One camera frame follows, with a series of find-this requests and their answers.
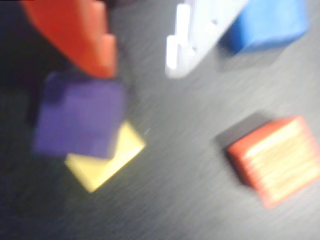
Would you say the red wooden cube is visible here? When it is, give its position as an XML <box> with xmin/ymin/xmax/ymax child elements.
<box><xmin>226</xmin><ymin>115</ymin><xmax>320</xmax><ymax>210</ymax></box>

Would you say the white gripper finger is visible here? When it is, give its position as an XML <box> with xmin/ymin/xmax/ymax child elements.
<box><xmin>164</xmin><ymin>0</ymin><xmax>249</xmax><ymax>79</ymax></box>

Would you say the blue wooden cube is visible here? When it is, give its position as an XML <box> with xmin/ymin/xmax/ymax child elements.
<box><xmin>218</xmin><ymin>0</ymin><xmax>309</xmax><ymax>55</ymax></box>

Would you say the yellow wooden cube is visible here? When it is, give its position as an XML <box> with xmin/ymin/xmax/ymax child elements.
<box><xmin>64</xmin><ymin>121</ymin><xmax>147</xmax><ymax>194</ymax></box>

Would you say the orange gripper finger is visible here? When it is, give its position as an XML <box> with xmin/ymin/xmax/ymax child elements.
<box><xmin>21</xmin><ymin>0</ymin><xmax>118</xmax><ymax>79</ymax></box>

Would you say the purple wooden cube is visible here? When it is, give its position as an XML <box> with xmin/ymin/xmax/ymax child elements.
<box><xmin>32</xmin><ymin>71</ymin><xmax>129</xmax><ymax>160</ymax></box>

